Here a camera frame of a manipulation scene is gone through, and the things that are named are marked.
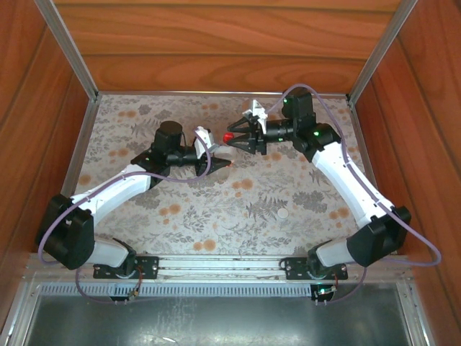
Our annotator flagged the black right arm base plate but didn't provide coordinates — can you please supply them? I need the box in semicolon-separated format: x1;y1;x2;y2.
284;256;349;281

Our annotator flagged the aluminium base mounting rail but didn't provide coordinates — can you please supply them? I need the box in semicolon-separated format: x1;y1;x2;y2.
23;252;413;283

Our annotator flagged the aluminium frame post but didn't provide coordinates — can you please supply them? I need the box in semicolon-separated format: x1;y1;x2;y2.
346;0;421;102
34;0;100;102

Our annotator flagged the aluminium frame cross bar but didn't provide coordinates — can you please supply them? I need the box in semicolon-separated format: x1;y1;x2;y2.
96;90;351;99

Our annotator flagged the grey slotted cable duct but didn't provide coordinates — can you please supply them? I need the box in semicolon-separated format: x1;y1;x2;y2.
37;283;400;298

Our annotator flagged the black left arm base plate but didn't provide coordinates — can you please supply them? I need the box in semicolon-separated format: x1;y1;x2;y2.
92;254;160;280

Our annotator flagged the floral patterned table cloth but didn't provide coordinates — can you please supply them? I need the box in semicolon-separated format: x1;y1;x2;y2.
59;94;382;257

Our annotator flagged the aluminium frame side rail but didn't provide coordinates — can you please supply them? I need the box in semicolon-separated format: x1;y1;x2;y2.
40;99;99;253
346;99;412;261

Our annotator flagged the grey sheet metal panel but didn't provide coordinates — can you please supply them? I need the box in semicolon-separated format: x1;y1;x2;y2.
0;283;437;346

